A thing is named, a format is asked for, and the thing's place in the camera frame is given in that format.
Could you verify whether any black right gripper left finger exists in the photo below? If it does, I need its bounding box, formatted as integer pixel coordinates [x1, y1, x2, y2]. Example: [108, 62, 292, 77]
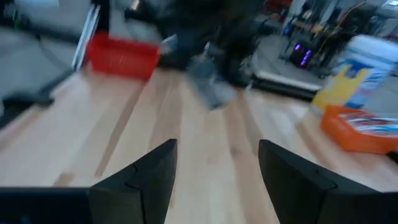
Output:
[89, 139, 178, 224]

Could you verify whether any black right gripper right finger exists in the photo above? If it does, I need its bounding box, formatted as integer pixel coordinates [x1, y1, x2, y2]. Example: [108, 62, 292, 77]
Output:
[258, 139, 379, 224]

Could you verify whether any black lit computer tower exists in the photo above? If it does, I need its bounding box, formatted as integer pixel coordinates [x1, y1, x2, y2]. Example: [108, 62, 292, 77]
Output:
[289, 42, 315, 69]

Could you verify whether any orange plastic basket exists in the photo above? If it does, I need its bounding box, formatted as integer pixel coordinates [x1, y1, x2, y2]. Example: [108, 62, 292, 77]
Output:
[320, 105, 398, 155]

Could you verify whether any red plastic basket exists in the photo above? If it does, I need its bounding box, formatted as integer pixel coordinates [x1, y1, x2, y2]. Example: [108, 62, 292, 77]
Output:
[86, 30, 161, 80]

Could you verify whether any Lysol wipes canister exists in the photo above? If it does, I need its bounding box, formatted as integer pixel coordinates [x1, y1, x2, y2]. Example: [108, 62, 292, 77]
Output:
[312, 34, 398, 114]

